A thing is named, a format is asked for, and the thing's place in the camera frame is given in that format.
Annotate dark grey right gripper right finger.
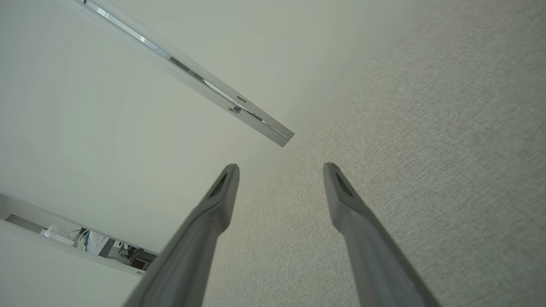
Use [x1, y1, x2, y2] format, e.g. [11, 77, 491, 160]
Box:
[322, 162, 441, 307]

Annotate white window frame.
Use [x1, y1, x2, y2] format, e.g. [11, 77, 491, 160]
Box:
[0, 192, 159, 277]

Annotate white and blue paper sheet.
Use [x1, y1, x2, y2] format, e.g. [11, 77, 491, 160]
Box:
[79, 229, 110, 255]

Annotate black equipment behind window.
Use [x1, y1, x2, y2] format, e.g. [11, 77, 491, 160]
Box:
[117, 245, 157, 272]

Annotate grey partition wall post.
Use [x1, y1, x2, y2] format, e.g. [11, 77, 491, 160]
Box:
[55, 0, 295, 148]

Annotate white box behind window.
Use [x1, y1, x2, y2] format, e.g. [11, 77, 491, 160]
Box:
[41, 225, 76, 246]

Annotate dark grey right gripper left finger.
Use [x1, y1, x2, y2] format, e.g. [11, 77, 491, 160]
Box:
[123, 163, 240, 307]

